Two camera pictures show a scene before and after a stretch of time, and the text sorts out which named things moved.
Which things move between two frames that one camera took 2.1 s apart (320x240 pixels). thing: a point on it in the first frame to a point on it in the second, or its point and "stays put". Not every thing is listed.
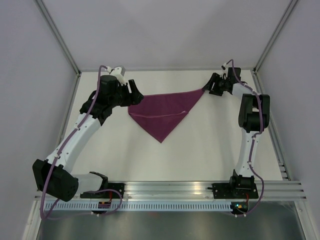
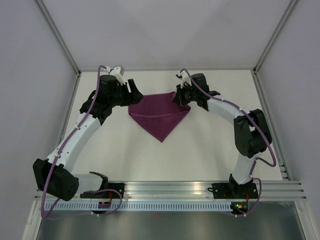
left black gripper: [134, 98] stays put
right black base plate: [223, 191] stays put
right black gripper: [214, 78] to [179, 97]
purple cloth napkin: [159, 114] stays put
